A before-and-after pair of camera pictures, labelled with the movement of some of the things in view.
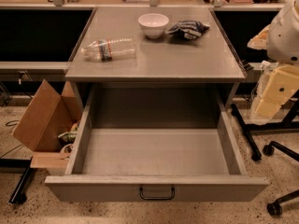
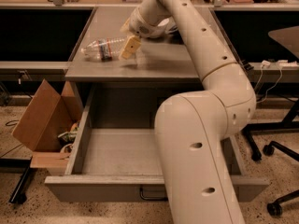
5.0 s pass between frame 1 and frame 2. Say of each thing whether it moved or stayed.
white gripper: moved
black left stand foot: stayed
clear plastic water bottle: stayed
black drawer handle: stayed
